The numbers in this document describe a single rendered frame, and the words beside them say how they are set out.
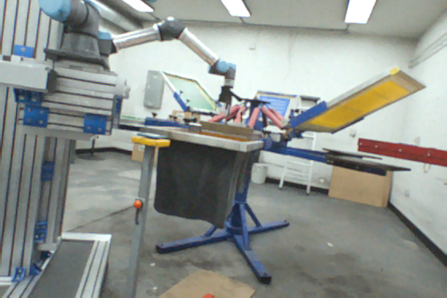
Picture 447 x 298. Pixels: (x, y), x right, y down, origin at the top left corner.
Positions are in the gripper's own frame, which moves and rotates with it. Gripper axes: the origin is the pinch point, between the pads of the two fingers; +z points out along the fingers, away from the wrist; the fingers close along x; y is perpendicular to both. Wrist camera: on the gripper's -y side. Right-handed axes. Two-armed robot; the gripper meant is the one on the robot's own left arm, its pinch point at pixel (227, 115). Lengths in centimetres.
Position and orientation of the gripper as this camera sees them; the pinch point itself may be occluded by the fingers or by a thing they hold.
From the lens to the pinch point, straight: 217.6
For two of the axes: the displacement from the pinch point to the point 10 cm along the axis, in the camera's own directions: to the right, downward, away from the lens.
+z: -1.3, 9.9, 0.5
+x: -2.7, 0.2, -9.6
